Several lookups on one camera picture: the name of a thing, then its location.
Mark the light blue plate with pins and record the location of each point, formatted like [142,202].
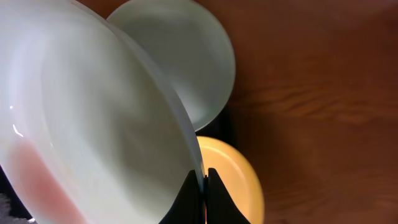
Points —
[91,132]
[190,46]

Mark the yellow plate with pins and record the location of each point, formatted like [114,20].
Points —
[238,176]

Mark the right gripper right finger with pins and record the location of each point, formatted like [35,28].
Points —
[220,208]

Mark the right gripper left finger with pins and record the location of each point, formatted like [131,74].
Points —
[188,207]

